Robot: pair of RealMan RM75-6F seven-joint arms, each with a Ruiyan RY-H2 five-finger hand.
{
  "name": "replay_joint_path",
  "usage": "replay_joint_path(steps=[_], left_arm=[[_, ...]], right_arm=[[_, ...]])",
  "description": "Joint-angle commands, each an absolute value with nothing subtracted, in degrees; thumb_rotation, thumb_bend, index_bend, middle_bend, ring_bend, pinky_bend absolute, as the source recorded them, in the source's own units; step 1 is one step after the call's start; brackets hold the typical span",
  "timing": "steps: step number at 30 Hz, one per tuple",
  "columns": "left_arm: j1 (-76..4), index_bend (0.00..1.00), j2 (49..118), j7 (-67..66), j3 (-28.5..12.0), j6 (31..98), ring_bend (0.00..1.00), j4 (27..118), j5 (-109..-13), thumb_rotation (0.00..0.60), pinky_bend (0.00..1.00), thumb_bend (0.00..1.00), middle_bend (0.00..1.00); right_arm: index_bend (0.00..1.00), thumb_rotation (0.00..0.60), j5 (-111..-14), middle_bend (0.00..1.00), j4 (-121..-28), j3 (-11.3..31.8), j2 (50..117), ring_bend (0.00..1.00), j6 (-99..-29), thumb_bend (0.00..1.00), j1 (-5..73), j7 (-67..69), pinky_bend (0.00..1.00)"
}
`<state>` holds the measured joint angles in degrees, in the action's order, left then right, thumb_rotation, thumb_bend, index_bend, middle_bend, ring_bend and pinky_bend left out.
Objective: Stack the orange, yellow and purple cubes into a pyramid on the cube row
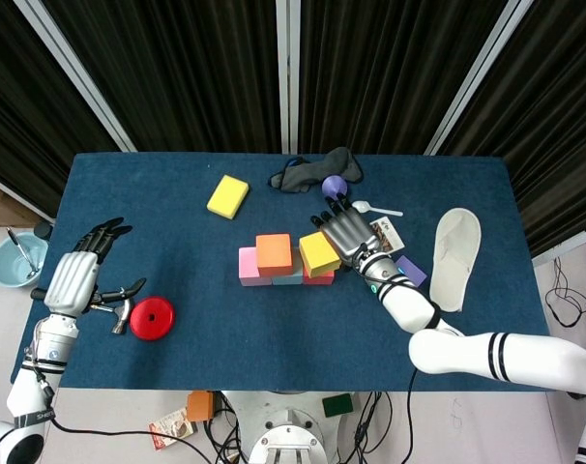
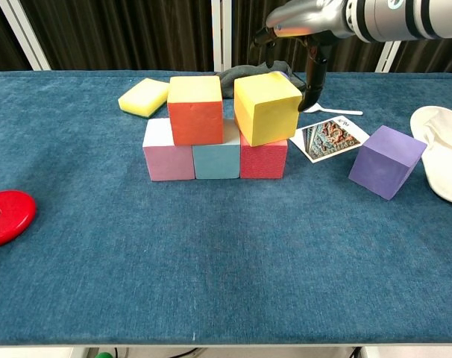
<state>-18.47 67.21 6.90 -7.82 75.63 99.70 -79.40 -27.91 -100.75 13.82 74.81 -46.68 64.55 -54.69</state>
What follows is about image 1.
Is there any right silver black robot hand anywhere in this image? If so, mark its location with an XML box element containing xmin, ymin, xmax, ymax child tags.
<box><xmin>310</xmin><ymin>190</ymin><xmax>390</xmax><ymax>267</ymax></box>

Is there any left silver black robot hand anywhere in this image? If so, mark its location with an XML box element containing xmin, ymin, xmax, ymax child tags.
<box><xmin>44</xmin><ymin>217</ymin><xmax>148</xmax><ymax>320</ymax></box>

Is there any yellow foam cube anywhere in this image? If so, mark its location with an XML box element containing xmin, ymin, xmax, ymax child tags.
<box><xmin>298</xmin><ymin>231</ymin><xmax>342</xmax><ymax>279</ymax></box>

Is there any purple foam cube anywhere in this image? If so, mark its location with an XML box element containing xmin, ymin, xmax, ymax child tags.
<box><xmin>394</xmin><ymin>254</ymin><xmax>428</xmax><ymax>289</ymax></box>

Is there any orange foam cube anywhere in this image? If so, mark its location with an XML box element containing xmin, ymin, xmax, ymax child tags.
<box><xmin>255</xmin><ymin>233</ymin><xmax>294</xmax><ymax>278</ymax></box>

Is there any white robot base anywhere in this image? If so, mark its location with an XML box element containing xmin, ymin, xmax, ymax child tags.
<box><xmin>222</xmin><ymin>390</ymin><xmax>371</xmax><ymax>464</ymax></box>

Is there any white plastic spoon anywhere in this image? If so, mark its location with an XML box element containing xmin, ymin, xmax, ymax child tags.
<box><xmin>351</xmin><ymin>200</ymin><xmax>404</xmax><ymax>218</ymax></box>

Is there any printed picture card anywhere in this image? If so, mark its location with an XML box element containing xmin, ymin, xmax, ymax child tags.
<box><xmin>368</xmin><ymin>217</ymin><xmax>406</xmax><ymax>255</ymax></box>

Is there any purple ball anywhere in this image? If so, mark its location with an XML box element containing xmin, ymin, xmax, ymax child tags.
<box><xmin>321</xmin><ymin>175</ymin><xmax>348</xmax><ymax>199</ymax></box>

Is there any red foam cube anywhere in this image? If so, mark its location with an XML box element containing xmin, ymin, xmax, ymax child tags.
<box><xmin>302</xmin><ymin>268</ymin><xmax>336</xmax><ymax>286</ymax></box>

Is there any light blue bowl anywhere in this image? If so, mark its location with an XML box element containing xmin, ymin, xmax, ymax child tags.
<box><xmin>0</xmin><ymin>231</ymin><xmax>50</xmax><ymax>290</ymax></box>

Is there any dark grey cloth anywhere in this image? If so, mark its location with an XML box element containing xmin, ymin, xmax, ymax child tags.
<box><xmin>267</xmin><ymin>146</ymin><xmax>365</xmax><ymax>193</ymax></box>

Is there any grey-blue foam cube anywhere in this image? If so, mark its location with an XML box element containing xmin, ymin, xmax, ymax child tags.
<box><xmin>272</xmin><ymin>248</ymin><xmax>305</xmax><ymax>286</ymax></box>

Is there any red disc with hole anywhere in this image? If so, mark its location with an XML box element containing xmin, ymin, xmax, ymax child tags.
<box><xmin>129</xmin><ymin>296</ymin><xmax>177</xmax><ymax>342</ymax></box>

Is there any pink foam cube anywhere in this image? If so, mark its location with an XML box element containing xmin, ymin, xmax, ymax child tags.
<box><xmin>238</xmin><ymin>246</ymin><xmax>274</xmax><ymax>288</ymax></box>

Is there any white slipper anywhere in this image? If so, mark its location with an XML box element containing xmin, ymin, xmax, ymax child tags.
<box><xmin>427</xmin><ymin>207</ymin><xmax>483</xmax><ymax>314</ymax></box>

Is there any yellow sponge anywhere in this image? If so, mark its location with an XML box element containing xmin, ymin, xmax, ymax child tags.
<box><xmin>206</xmin><ymin>174</ymin><xmax>251</xmax><ymax>221</ymax></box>

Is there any blue table cover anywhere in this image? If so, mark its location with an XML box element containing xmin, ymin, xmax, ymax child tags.
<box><xmin>10</xmin><ymin>152</ymin><xmax>564</xmax><ymax>393</ymax></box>

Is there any dark brown curtain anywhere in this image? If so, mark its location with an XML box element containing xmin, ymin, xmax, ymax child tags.
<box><xmin>0</xmin><ymin>0</ymin><xmax>123</xmax><ymax>221</ymax></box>
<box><xmin>41</xmin><ymin>0</ymin><xmax>280</xmax><ymax>154</ymax></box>
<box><xmin>437</xmin><ymin>0</ymin><xmax>586</xmax><ymax>257</ymax></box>
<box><xmin>298</xmin><ymin>0</ymin><xmax>510</xmax><ymax>156</ymax></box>

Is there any dark green box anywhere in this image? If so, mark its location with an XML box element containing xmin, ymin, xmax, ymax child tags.
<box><xmin>321</xmin><ymin>392</ymin><xmax>355</xmax><ymax>420</ymax></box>

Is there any printed paper packet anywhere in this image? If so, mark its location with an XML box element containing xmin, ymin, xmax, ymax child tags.
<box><xmin>148</xmin><ymin>407</ymin><xmax>197</xmax><ymax>452</ymax></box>

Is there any orange box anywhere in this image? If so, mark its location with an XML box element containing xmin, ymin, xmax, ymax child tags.
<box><xmin>185</xmin><ymin>390</ymin><xmax>217</xmax><ymax>422</ymax></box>

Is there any black handled claw hammer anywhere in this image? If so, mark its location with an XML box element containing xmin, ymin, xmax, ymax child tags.
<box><xmin>30</xmin><ymin>286</ymin><xmax>137</xmax><ymax>335</ymax></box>

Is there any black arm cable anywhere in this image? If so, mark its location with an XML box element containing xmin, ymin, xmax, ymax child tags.
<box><xmin>29</xmin><ymin>360</ymin><xmax>217</xmax><ymax>464</ymax></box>
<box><xmin>369</xmin><ymin>270</ymin><xmax>444</xmax><ymax>464</ymax></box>

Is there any white frame post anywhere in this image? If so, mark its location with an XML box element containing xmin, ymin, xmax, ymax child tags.
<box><xmin>275</xmin><ymin>0</ymin><xmax>302</xmax><ymax>155</ymax></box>
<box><xmin>424</xmin><ymin>0</ymin><xmax>543</xmax><ymax>157</ymax></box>
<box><xmin>12</xmin><ymin>0</ymin><xmax>138</xmax><ymax>154</ymax></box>

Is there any black cable bundle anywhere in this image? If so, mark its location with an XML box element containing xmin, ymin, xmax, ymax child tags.
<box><xmin>350</xmin><ymin>391</ymin><xmax>396</xmax><ymax>464</ymax></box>
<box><xmin>203</xmin><ymin>391</ymin><xmax>250</xmax><ymax>464</ymax></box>

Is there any thin black cable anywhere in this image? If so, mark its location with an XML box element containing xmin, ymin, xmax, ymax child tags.
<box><xmin>545</xmin><ymin>255</ymin><xmax>586</xmax><ymax>331</ymax></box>

